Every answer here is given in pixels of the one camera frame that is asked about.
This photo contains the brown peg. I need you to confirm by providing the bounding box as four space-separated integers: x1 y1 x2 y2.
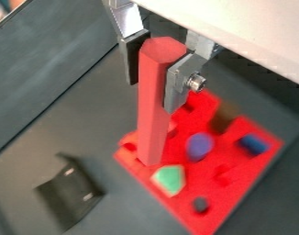
209 102 240 134

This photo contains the red peg board base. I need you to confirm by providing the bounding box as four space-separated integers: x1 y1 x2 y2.
113 91 283 235

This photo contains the black curved peg holder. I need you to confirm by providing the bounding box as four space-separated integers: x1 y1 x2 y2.
35 152 105 232

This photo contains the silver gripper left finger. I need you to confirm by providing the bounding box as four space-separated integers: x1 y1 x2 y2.
101 0 151 85

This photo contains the purple cylinder peg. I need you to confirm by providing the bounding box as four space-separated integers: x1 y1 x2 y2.
187 133 215 162

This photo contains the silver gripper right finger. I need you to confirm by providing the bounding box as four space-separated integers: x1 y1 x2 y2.
163 30 221 114

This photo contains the green pentagon peg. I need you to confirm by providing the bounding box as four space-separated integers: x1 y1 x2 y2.
151 164 187 197

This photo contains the blue peg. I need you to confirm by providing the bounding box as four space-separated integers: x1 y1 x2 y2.
238 133 270 156

